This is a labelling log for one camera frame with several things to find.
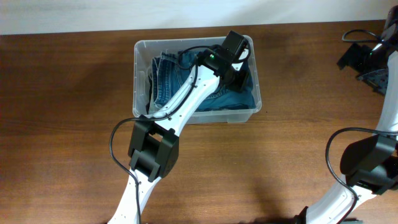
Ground dark blue jeans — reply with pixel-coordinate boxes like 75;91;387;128
147;52;256;112

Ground clear plastic storage bin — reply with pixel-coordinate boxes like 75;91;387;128
132;37;262;124

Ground light blue jeans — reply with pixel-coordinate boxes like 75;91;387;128
148;102;162;114

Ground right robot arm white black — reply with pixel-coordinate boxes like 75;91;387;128
291;6;397;224

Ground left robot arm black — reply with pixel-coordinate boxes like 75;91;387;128
109;31;251;223

